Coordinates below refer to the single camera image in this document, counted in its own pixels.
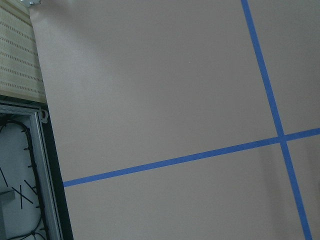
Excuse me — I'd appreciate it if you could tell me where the aluminium frame rail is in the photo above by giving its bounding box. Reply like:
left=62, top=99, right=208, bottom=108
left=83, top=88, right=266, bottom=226
left=0, top=101, right=64, bottom=240

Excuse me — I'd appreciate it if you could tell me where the black floor cable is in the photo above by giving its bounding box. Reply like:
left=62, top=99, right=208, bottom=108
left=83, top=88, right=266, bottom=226
left=0, top=119, right=51, bottom=240

